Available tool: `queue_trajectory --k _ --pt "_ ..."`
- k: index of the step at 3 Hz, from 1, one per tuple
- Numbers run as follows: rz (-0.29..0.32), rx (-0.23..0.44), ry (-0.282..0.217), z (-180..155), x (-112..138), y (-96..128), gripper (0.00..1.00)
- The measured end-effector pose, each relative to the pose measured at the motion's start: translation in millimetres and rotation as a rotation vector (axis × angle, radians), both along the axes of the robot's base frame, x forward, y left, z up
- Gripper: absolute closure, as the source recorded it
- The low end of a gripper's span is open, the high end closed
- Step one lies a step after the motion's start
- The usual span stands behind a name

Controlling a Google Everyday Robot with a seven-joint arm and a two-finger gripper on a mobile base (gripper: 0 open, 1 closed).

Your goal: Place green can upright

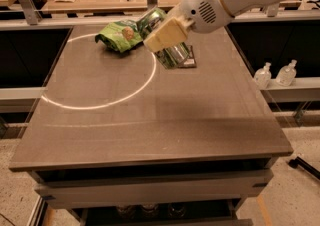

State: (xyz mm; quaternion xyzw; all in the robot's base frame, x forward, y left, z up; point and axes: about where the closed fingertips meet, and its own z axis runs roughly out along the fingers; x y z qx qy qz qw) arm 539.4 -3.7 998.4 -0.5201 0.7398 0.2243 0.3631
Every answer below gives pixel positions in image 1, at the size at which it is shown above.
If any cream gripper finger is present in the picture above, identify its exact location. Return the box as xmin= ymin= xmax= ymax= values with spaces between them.
xmin=167 ymin=4 xmax=182 ymax=19
xmin=144 ymin=15 xmax=194 ymax=53

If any green soda can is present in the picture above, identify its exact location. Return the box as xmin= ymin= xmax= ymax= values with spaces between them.
xmin=136 ymin=7 xmax=190 ymax=69

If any grey table drawer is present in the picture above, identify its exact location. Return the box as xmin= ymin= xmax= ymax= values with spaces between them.
xmin=35 ymin=169 xmax=273 ymax=209

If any metal bracket right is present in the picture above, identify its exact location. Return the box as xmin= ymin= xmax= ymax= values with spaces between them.
xmin=266 ymin=3 xmax=279 ymax=17

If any dark chocolate bar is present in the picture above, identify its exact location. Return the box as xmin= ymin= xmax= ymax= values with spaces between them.
xmin=179 ymin=45 xmax=197 ymax=68

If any green chip bag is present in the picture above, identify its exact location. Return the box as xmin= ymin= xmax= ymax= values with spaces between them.
xmin=95 ymin=20 xmax=143 ymax=53

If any clear sanitizer bottle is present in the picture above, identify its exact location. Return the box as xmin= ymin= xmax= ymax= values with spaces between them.
xmin=276 ymin=60 xmax=297 ymax=86
xmin=254 ymin=62 xmax=271 ymax=89

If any black stand leg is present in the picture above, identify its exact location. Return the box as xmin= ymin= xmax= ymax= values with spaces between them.
xmin=288 ymin=156 xmax=320 ymax=180

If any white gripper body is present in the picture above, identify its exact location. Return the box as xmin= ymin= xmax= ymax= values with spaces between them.
xmin=180 ymin=0 xmax=234 ymax=33

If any clear sanitizer bottle right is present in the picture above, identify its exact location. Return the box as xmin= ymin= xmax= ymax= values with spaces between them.
xmin=276 ymin=60 xmax=297 ymax=86

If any metal bracket left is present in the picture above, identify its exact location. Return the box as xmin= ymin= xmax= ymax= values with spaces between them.
xmin=18 ymin=0 xmax=42 ymax=25

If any clear sanitizer bottle left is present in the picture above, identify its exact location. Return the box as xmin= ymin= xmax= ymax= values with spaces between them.
xmin=254 ymin=62 xmax=271 ymax=89

